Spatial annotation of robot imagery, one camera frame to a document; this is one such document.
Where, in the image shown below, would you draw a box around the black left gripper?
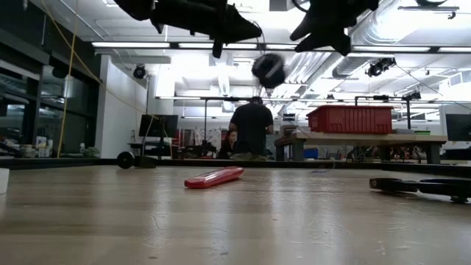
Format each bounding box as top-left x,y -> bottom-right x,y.
151,0 -> 263,59

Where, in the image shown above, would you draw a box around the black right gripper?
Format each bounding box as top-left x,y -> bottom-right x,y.
289,0 -> 380,56

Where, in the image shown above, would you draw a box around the white tape roll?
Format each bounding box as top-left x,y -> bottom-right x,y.
0,168 -> 10,195

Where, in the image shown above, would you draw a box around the red-handled pliers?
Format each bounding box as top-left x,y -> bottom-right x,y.
369,177 -> 471,205

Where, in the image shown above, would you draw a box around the black computer monitor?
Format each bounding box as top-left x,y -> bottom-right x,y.
445,113 -> 471,143
138,113 -> 180,159

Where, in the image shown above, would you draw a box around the red utility knife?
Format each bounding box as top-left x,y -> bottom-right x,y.
183,166 -> 245,190

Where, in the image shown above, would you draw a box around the wooden wheeled workbench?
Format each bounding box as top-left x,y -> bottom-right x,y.
274,131 -> 448,165

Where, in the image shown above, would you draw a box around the long ceiling light bar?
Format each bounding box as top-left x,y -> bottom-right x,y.
91,40 -> 471,53

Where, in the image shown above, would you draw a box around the person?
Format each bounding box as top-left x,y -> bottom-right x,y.
216,129 -> 238,160
228,96 -> 275,162

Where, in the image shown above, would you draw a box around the red plastic bin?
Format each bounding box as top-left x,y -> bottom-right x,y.
305,105 -> 394,135

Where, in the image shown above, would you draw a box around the black cord spool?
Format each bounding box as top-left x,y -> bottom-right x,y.
251,53 -> 287,90

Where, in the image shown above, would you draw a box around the black screw clamp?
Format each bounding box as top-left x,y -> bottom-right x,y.
116,150 -> 158,170

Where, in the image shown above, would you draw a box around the yellow extension cable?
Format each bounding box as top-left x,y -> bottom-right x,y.
40,0 -> 174,159

